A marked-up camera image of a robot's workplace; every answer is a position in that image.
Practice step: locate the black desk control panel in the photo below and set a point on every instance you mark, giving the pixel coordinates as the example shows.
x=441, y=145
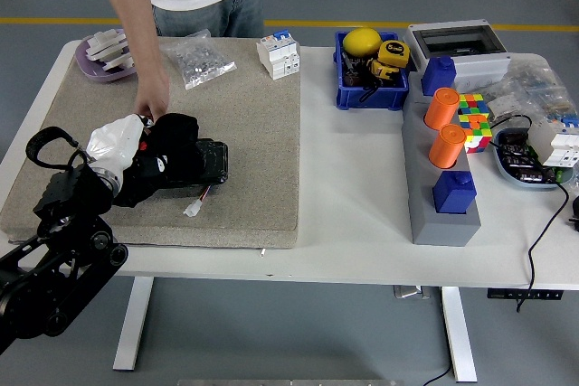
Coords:
x=502, y=294

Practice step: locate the clear bag of screws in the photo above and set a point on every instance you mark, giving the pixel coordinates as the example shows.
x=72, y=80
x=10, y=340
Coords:
x=203, y=58

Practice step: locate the purple plastic tray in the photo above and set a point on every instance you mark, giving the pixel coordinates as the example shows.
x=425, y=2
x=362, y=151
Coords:
x=88, y=70

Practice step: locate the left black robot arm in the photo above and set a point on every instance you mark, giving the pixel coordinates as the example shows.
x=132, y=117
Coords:
x=54, y=259

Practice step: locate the blue plastic bin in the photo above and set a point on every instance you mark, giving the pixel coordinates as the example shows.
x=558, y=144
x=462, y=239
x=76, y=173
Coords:
x=371, y=96

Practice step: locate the small clear bag white label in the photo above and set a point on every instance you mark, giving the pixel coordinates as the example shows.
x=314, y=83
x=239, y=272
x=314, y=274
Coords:
x=506, y=106

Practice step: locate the orange cylinder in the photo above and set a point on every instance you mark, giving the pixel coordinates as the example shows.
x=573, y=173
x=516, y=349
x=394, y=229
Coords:
x=440, y=108
x=446, y=146

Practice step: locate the grey white enclosure box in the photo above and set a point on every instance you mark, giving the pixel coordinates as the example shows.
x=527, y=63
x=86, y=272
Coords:
x=475, y=65

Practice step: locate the white plastic clip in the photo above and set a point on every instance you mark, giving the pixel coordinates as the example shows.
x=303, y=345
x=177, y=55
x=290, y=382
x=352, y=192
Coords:
x=120, y=63
x=104, y=42

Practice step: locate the yellow black tape measure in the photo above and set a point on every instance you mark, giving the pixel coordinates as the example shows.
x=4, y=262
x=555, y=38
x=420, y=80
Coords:
x=384, y=70

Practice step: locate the large clear bag of parts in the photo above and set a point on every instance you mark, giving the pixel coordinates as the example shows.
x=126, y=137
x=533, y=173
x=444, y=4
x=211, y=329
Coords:
x=543, y=83

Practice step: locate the silver metal bracket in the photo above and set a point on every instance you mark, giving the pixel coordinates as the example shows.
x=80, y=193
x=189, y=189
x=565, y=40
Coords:
x=409, y=292

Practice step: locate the light blue tray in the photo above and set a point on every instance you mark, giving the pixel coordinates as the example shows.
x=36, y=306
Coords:
x=520, y=180

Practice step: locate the white circuit breaker blue switch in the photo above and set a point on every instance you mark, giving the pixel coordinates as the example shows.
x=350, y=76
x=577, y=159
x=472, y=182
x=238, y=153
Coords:
x=280, y=56

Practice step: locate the blue block with knob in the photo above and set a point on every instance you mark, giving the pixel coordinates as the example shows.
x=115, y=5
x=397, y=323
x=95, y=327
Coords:
x=453, y=196
x=438, y=76

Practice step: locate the yellow round tape measure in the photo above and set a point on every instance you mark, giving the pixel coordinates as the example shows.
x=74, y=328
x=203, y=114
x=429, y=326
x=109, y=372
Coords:
x=394, y=51

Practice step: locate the white circuit breaker module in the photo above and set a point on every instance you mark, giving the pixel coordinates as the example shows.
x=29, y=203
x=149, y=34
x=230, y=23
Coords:
x=554, y=142

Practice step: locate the grey-brown mat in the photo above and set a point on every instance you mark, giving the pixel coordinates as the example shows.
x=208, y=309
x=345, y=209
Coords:
x=253, y=155

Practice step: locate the person's right forearm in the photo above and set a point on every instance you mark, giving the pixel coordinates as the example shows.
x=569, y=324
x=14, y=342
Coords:
x=131, y=20

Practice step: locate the grey block holder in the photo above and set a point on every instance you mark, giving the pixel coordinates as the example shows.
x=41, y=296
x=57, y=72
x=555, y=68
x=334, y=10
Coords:
x=445, y=228

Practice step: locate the dark brown tool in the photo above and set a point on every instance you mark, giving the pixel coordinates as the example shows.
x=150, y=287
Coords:
x=353, y=74

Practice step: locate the person's right hand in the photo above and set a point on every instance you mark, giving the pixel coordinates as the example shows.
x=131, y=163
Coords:
x=154, y=94

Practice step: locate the white table leg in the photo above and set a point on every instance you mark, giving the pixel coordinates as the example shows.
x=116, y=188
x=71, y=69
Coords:
x=133, y=322
x=459, y=336

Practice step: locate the yellow ball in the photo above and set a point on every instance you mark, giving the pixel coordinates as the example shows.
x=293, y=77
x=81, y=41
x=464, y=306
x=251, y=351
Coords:
x=362, y=41

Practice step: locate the colourful puzzle cube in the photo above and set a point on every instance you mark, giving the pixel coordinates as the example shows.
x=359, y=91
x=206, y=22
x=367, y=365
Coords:
x=476, y=126

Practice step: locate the black plug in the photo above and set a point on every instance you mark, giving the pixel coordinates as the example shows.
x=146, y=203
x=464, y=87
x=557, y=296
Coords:
x=575, y=212

